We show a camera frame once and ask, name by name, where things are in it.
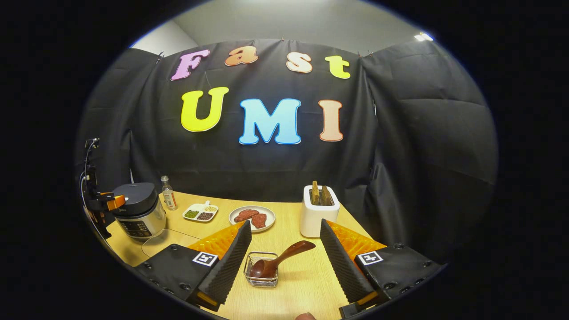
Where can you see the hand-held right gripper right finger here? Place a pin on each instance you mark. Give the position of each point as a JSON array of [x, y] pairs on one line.
[[342, 266]]

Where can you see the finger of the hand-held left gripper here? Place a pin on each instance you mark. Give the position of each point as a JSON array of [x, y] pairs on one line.
[[116, 202]]

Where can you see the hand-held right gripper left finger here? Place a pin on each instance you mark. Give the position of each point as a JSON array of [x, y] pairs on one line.
[[226, 269]]

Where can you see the dark grey rice cooker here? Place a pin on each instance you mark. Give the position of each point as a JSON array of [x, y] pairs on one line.
[[140, 209]]

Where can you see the brown wooden spoon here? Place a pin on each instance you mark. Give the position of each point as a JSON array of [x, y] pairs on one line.
[[289, 254]]

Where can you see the small clear glass bottle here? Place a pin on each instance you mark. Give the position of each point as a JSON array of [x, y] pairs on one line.
[[169, 198]]

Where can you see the red meat slice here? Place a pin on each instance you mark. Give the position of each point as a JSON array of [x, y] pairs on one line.
[[245, 215], [259, 221]]

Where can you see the white divided bean dish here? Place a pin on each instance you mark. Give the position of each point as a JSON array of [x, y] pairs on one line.
[[200, 213]]

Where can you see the round white plate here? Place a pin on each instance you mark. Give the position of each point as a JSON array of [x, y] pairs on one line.
[[269, 218]]

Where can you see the black backdrop cloth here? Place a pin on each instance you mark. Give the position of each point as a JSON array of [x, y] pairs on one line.
[[422, 146]]

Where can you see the small ceiling light panel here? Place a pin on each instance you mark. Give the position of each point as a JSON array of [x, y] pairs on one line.
[[423, 37]]

